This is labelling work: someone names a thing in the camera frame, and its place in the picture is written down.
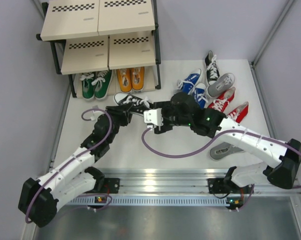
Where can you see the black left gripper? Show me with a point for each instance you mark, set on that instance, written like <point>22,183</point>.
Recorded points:
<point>124,112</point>

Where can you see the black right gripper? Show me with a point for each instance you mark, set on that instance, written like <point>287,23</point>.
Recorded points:
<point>166,107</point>

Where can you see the black sneaker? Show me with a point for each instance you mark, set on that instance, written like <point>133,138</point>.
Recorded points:
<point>138,105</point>
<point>212,69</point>

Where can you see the orange sneaker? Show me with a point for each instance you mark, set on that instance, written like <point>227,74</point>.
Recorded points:
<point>124,79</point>
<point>137,78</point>

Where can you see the green sneaker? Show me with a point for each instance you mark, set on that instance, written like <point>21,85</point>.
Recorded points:
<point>102,84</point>
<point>87,87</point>

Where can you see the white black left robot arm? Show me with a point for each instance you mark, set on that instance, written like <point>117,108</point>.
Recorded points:
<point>42,198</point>

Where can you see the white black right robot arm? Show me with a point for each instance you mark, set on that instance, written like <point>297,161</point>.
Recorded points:
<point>280,160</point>

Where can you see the beige black shoe shelf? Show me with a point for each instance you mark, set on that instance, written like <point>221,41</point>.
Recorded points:
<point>102,35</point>

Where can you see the blue sneaker upper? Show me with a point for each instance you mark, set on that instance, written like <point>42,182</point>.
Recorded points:
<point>188,84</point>

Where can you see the blue sneaker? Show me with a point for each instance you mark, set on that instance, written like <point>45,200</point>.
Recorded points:
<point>199,95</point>
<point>188,84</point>

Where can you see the blue sneaker lower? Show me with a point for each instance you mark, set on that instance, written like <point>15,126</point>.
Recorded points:
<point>199,95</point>

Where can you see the red sneaker upper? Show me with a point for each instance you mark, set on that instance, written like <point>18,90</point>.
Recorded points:
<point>222,102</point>

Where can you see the red sneaker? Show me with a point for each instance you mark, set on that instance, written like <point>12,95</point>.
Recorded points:
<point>222,102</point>
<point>239,113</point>

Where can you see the grey sneaker in front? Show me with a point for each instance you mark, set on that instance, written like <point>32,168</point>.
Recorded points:
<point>223,150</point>

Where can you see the grey sneaker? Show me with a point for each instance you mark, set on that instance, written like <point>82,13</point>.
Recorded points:
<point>223,150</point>
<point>224,83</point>

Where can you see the grey sneaker at back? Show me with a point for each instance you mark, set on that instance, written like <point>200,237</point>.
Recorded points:
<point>224,83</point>

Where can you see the red sneaker lower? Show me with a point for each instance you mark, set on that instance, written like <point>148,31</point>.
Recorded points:
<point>239,113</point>

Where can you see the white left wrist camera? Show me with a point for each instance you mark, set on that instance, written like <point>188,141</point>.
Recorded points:
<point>95,113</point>

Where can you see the aluminium mounting rail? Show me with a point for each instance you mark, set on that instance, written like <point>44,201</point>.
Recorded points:
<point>130,182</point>

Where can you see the grey slotted cable duct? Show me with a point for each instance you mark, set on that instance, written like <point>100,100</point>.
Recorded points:
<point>139,200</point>

